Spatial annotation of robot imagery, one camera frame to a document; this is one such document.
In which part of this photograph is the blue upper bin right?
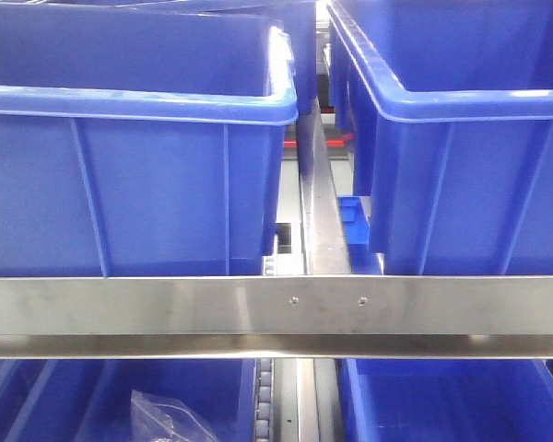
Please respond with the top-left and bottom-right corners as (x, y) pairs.
(328, 1), (553, 275)

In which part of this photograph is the steel centre divider rail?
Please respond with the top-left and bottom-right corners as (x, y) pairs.
(296, 100), (351, 274)

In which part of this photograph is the blue lower bin right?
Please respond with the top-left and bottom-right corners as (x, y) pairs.
(338, 359), (553, 441)

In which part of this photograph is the blue upper bin left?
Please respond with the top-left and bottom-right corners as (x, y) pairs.
(0, 3), (298, 277)

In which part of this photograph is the roller track strip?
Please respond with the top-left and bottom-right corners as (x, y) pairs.
(253, 358), (274, 442)

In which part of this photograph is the steel shelf front rail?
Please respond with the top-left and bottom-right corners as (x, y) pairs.
(0, 275), (553, 358)

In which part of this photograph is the clear plastic bag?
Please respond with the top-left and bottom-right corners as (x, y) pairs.
(130, 390), (219, 441)

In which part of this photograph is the blue lower bin left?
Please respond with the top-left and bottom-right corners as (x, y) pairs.
(0, 359), (255, 441)

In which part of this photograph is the small blue bin behind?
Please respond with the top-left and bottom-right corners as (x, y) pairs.
(338, 195), (370, 246)

